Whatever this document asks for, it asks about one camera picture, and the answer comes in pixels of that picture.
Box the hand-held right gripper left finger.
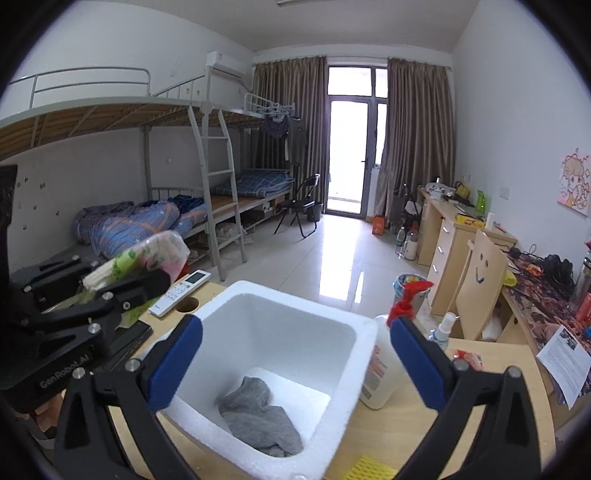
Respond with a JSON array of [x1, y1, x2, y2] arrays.
[[53, 314, 204, 480]]

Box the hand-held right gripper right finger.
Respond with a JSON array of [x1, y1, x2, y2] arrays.
[[389, 316, 542, 480]]

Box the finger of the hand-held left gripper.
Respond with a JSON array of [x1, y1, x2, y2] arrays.
[[41, 269, 171, 352], [10, 257, 108, 302]]

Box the green pink tissue pack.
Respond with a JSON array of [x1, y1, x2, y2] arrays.
[[82, 231, 191, 292]]

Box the white foam box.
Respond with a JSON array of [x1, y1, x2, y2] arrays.
[[161, 280, 379, 480]]

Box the yellow foam net sleeve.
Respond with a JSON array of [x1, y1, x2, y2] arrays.
[[339, 455, 400, 480]]

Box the white lotion bottle red pump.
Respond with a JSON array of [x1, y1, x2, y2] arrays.
[[359, 281, 435, 411]]

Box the clear blue spray bottle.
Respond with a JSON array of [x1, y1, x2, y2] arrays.
[[427, 312, 458, 352]]

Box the black flat device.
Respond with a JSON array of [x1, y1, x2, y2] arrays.
[[99, 320, 154, 372]]

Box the white remote control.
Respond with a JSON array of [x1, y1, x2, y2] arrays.
[[148, 270, 212, 318]]

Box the red snack packet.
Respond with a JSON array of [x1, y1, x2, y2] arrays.
[[452, 349, 484, 372]]

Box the blue patterned quilt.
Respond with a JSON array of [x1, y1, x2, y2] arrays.
[[71, 199, 208, 260]]

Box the small printed bin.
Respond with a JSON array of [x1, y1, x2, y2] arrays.
[[392, 273, 433, 320]]

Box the grey cloth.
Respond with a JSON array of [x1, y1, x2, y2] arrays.
[[217, 376, 304, 459]]

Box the wooden chair with smiley face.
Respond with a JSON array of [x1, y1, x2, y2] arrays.
[[455, 229, 511, 341]]

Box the wooden desk with drawers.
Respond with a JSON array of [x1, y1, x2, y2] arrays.
[[417, 187, 518, 317]]

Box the grey metal bed ladder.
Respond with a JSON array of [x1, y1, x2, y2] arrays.
[[188, 105, 247, 282]]

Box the printed desk mat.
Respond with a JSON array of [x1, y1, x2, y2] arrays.
[[501, 254, 591, 411]]

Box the white printed paper sheet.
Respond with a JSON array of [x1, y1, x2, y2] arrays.
[[536, 324, 591, 409]]

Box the grey metal bunk bed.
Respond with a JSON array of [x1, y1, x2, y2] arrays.
[[0, 67, 296, 282]]

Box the blue plaid bedding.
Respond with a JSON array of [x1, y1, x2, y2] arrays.
[[211, 169, 295, 198]]

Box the black headphones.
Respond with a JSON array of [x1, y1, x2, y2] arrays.
[[541, 254, 577, 288]]

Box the black folding chair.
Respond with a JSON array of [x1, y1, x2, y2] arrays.
[[276, 174, 322, 239]]

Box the dark hanging clothes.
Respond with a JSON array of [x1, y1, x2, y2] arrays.
[[262, 113, 308, 163]]

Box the glass balcony door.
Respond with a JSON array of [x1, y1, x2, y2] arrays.
[[325, 66, 389, 215]]

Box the brown curtain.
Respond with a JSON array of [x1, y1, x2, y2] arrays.
[[385, 58, 455, 223], [253, 56, 328, 215]]

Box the white air conditioner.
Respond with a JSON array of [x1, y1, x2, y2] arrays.
[[206, 51, 251, 78]]

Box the pink cartoon wall poster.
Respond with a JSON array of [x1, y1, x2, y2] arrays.
[[558, 148, 591, 209]]

